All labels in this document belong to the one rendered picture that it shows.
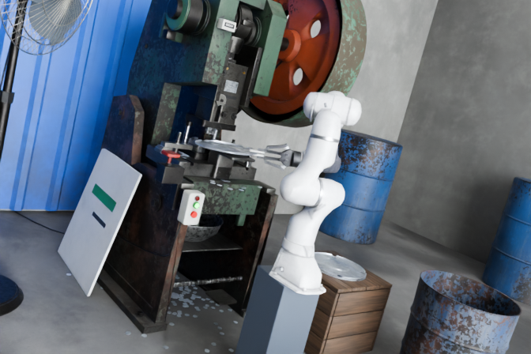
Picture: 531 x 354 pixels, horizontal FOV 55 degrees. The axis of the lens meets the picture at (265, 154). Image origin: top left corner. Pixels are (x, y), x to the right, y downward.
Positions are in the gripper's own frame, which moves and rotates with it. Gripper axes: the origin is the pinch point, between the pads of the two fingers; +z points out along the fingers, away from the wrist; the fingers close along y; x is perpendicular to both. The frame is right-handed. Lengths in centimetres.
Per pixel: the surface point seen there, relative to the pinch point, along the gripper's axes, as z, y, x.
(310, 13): -17, 69, -27
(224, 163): 13.7, -7.0, 1.8
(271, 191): -10.2, -18.2, -6.4
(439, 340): -83, -58, 43
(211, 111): 23.4, 15.6, -1.5
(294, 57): -12, 47, -29
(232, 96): 15.0, 23.7, -7.0
